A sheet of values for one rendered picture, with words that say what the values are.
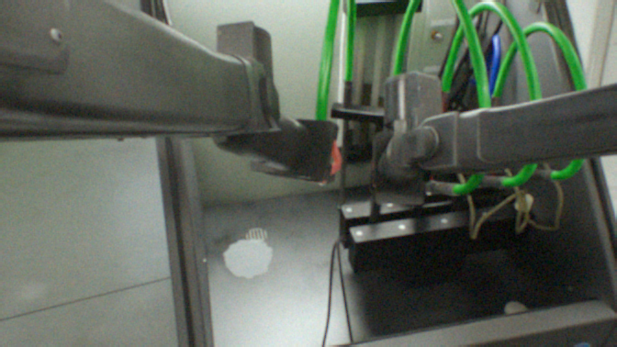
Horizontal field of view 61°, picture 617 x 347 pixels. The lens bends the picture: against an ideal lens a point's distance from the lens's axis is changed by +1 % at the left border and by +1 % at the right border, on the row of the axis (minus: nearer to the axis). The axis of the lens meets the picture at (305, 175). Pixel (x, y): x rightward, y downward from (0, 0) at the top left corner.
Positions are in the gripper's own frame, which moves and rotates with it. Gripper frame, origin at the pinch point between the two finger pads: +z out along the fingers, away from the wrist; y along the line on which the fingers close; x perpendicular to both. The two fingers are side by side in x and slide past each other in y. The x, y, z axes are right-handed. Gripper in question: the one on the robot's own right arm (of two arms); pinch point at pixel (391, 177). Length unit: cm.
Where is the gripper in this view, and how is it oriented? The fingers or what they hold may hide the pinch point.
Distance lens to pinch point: 81.8
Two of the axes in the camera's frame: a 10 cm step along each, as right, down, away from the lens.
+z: 0.5, 1.5, 9.9
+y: 0.2, -9.9, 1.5
